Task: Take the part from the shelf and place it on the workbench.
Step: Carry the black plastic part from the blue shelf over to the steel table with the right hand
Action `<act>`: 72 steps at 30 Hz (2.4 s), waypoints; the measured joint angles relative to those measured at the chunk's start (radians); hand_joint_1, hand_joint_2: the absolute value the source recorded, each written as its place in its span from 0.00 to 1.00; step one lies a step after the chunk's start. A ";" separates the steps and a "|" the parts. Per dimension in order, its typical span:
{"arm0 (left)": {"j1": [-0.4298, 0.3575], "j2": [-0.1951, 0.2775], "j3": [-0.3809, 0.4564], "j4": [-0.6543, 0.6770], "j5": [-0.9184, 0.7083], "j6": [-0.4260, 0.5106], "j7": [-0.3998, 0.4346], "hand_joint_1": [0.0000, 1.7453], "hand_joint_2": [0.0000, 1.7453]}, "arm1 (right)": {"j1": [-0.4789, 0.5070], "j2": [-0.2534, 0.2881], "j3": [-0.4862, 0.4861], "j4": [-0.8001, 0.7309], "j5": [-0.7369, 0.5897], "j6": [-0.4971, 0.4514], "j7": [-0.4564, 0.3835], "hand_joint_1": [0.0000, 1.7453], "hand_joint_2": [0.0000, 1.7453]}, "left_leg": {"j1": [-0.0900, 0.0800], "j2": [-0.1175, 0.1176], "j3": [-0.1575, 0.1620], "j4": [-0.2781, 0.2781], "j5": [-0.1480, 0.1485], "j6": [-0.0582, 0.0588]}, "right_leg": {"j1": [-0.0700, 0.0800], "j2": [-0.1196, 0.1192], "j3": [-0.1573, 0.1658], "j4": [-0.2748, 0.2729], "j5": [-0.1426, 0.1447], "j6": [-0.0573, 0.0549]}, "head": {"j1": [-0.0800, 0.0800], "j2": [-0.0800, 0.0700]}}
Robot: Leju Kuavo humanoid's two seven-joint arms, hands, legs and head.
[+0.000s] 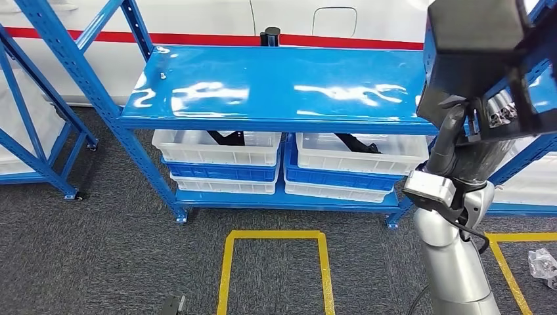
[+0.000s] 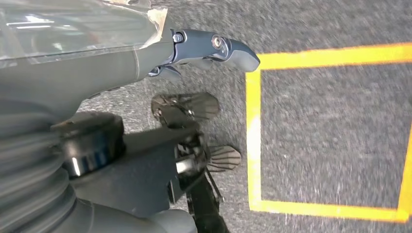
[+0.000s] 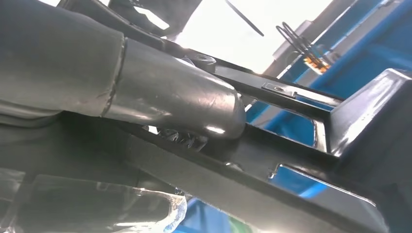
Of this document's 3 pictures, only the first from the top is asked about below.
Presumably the blue plastic bin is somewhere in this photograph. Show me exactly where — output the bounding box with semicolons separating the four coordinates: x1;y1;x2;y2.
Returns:
283;141;403;192
162;152;279;182

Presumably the black stanchion post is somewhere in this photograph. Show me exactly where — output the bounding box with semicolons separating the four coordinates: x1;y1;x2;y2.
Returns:
259;26;282;47

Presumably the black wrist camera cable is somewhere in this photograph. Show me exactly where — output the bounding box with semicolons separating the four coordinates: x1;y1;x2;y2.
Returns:
450;208;491;256

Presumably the crumpled clear plastic wrapper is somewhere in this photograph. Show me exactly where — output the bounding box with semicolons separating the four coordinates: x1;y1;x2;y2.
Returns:
527;248;557;291

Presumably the black plastic plate bracket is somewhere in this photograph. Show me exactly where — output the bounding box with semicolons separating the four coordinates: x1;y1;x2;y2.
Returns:
415;0;557;142

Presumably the red barrier belt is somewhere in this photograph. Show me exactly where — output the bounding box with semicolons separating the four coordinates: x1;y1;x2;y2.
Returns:
4;26;425;51

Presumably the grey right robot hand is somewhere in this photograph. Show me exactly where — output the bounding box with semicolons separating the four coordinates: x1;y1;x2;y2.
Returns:
428;89;520;187

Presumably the black plastic part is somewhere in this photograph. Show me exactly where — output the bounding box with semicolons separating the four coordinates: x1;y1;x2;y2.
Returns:
206;130;246;147
334;133;384;155

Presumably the yellow floor tape square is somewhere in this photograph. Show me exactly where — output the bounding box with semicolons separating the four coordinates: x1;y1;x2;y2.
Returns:
216;230;336;315
485;232;557;315

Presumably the white car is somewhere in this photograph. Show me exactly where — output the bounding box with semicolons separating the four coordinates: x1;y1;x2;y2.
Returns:
0;0;541;108

